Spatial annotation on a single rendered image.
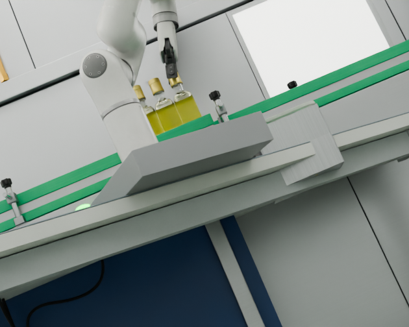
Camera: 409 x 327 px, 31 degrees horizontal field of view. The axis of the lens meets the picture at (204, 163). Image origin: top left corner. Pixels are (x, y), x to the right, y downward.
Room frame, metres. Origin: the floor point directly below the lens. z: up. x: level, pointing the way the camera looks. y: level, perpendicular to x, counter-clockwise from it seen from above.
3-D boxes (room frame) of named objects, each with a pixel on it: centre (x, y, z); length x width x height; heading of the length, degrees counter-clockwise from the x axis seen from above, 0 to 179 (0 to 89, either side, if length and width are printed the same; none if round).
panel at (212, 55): (2.18, -0.23, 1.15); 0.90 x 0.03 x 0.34; 92
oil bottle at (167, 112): (2.04, 0.04, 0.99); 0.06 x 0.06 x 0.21; 3
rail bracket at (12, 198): (1.85, 0.50, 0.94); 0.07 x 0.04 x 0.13; 2
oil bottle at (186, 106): (2.04, -0.02, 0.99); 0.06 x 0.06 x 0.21; 2
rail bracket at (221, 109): (1.92, -0.10, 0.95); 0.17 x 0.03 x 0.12; 2
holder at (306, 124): (1.85, -0.21, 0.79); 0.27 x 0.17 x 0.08; 2
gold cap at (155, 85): (2.04, 0.04, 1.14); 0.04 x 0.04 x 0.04
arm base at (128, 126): (1.60, 0.12, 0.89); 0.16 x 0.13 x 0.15; 26
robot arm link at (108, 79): (1.62, 0.13, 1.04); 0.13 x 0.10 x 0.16; 171
